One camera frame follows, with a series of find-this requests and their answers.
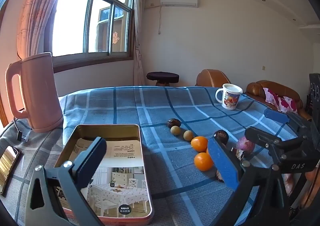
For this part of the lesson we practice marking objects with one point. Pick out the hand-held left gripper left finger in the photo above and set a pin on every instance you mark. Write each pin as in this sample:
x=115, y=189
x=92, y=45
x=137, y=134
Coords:
x=92, y=159

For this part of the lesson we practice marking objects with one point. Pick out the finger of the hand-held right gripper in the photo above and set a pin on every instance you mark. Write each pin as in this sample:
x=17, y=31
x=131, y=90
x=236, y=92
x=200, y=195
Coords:
x=262, y=136
x=275, y=115

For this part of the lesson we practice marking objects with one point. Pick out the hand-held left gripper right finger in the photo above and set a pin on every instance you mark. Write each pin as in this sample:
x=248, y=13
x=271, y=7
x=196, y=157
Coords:
x=222, y=163

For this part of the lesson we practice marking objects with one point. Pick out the large orange tangerine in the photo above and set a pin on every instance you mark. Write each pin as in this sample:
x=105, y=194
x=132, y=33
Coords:
x=203, y=161

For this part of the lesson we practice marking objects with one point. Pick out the round dark passion fruit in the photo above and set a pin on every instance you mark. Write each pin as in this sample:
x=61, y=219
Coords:
x=222, y=136

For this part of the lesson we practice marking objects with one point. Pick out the medium orange tangerine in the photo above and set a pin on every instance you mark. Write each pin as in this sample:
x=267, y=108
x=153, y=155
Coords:
x=199, y=144

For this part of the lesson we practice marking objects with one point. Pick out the rectangular metal tin box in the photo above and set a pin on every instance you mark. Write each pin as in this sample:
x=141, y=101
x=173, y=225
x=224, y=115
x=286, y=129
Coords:
x=110, y=132

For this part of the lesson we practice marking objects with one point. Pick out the tan longan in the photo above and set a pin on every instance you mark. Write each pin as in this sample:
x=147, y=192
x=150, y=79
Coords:
x=175, y=131
x=188, y=135

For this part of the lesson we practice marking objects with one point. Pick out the wrinkled dark passion fruit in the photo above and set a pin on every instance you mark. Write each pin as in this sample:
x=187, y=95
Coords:
x=174, y=123

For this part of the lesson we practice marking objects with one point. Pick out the person's right hand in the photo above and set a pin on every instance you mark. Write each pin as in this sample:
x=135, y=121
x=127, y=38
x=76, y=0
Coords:
x=289, y=183

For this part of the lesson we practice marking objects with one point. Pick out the pink floral pillow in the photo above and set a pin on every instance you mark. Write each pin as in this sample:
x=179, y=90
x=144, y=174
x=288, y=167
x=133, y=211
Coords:
x=282, y=103

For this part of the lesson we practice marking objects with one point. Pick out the brown leather sofa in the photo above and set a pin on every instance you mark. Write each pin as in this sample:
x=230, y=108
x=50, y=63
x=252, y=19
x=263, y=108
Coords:
x=260, y=88

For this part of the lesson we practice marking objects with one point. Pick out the printed paper insert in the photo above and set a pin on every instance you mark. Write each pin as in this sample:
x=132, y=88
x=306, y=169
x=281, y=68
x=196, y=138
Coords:
x=125, y=186

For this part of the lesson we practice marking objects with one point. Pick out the white cartoon print mug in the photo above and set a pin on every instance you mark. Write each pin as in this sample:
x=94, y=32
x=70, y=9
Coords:
x=230, y=101

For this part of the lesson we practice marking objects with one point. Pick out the white mug lid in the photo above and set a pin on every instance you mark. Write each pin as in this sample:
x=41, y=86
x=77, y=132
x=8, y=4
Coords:
x=232, y=87

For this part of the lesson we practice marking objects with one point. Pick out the blue checked tablecloth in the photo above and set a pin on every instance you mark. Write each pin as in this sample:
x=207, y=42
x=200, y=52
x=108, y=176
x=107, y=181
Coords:
x=155, y=106

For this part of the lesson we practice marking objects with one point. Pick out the black smartphone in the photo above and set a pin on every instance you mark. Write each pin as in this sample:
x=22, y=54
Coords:
x=8, y=166

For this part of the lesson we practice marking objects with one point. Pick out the pink electric kettle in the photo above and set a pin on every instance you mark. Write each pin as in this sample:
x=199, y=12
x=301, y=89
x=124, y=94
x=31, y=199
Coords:
x=37, y=91

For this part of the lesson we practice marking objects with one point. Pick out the dark cushioned round stool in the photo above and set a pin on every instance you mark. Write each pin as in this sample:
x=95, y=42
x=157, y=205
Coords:
x=162, y=76

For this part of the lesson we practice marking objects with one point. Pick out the red paper window decoration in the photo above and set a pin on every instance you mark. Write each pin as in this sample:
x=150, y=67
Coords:
x=115, y=38

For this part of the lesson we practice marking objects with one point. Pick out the beige curtain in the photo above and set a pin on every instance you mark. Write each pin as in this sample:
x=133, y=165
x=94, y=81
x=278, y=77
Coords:
x=138, y=41

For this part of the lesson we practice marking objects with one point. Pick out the sliding glass window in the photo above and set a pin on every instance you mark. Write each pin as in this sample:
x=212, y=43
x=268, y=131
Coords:
x=75, y=21

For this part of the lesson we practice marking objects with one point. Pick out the white air conditioner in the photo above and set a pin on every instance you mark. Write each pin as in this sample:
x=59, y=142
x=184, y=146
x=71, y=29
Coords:
x=178, y=0

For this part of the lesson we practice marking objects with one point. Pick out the pink patterned curtain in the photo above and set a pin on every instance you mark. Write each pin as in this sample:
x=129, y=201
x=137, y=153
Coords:
x=35, y=16

